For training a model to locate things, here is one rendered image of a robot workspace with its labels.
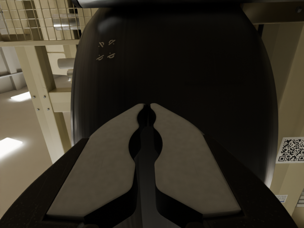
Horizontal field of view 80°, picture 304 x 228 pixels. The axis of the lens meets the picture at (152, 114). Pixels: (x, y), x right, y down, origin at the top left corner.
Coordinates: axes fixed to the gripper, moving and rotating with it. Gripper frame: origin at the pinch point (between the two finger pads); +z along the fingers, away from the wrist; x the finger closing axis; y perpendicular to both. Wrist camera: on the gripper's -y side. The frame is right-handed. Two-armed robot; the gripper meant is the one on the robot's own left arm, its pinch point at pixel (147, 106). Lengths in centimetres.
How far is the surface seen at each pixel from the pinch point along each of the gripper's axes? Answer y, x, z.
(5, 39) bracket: 6, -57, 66
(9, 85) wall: 348, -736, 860
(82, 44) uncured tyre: -1.0, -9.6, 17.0
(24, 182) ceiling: 295, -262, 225
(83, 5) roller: -5.7, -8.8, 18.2
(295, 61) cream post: 4.7, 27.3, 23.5
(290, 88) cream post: 9.9, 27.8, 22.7
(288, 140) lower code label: 22.2, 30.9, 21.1
